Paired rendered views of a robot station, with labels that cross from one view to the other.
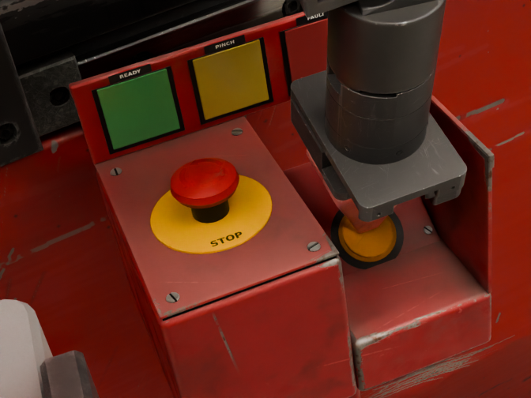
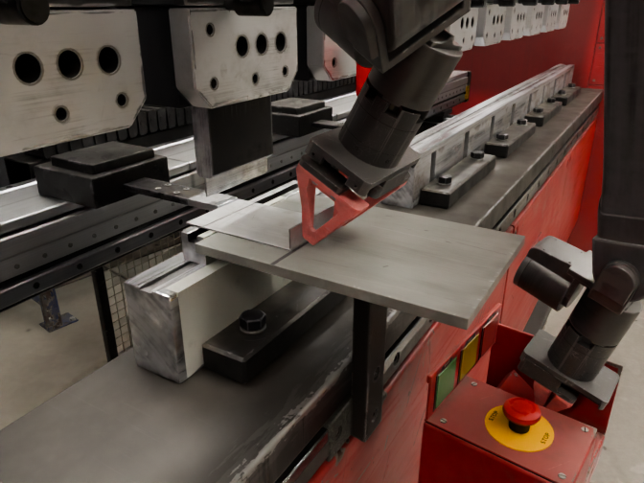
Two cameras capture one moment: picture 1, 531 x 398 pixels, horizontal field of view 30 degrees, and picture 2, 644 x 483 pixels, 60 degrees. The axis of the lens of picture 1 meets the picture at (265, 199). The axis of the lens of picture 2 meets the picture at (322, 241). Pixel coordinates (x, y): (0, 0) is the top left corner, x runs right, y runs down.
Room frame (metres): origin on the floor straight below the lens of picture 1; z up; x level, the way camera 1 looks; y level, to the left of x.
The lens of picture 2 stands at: (0.21, 0.50, 1.21)
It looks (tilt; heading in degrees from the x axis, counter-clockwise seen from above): 23 degrees down; 322
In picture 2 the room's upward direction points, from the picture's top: straight up
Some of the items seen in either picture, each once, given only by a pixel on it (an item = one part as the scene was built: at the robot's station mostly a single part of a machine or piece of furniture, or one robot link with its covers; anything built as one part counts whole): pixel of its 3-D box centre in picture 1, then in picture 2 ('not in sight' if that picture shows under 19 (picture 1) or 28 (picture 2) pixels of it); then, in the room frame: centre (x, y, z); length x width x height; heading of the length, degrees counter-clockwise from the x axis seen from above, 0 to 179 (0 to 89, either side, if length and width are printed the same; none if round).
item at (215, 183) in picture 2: not in sight; (236, 139); (0.71, 0.22, 1.08); 0.10 x 0.02 x 0.10; 111
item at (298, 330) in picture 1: (285, 215); (520, 422); (0.48, -0.01, 0.75); 0.20 x 0.16 x 0.18; 105
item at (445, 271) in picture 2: not in sight; (362, 243); (0.57, 0.17, 1.00); 0.26 x 0.18 x 0.01; 21
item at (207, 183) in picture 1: (207, 197); (519, 419); (0.46, 0.03, 0.79); 0.04 x 0.04 x 0.04
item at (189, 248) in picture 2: not in sight; (255, 218); (0.72, 0.20, 0.99); 0.20 x 0.03 x 0.03; 111
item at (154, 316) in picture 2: not in sight; (272, 258); (0.73, 0.17, 0.92); 0.39 x 0.06 x 0.10; 111
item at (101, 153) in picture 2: not in sight; (145, 179); (0.86, 0.27, 1.01); 0.26 x 0.12 x 0.05; 21
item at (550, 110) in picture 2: not in sight; (543, 112); (1.17, -1.11, 0.89); 0.30 x 0.05 x 0.03; 111
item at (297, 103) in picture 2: not in sight; (326, 119); (1.01, -0.13, 1.01); 0.26 x 0.12 x 0.05; 21
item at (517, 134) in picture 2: not in sight; (512, 137); (1.02, -0.74, 0.89); 0.30 x 0.05 x 0.03; 111
